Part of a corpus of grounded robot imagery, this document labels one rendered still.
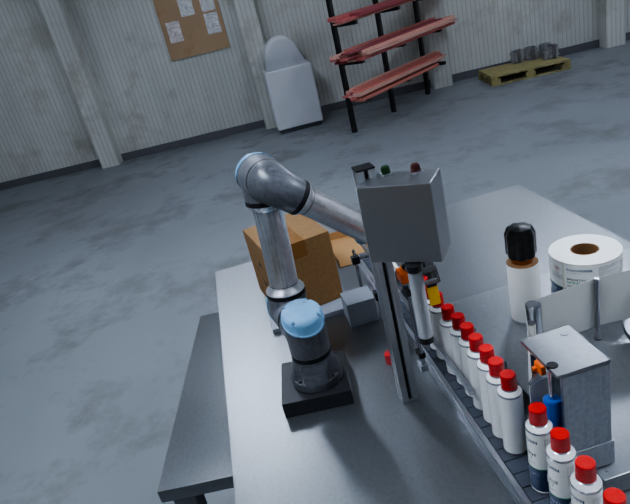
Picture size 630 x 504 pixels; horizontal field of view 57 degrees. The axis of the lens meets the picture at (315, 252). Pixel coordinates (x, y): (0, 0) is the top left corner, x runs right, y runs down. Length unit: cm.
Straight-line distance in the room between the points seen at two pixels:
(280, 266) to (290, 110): 738
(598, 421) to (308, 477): 67
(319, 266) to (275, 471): 80
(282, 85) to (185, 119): 193
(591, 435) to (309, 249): 111
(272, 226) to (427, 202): 51
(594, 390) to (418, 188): 52
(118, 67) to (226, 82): 168
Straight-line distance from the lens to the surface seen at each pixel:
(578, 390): 125
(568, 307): 166
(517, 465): 141
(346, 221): 155
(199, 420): 183
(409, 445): 154
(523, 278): 174
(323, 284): 212
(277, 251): 164
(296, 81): 892
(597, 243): 194
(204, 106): 993
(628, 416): 153
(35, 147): 1077
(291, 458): 159
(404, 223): 131
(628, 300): 176
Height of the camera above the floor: 189
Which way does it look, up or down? 24 degrees down
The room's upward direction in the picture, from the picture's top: 14 degrees counter-clockwise
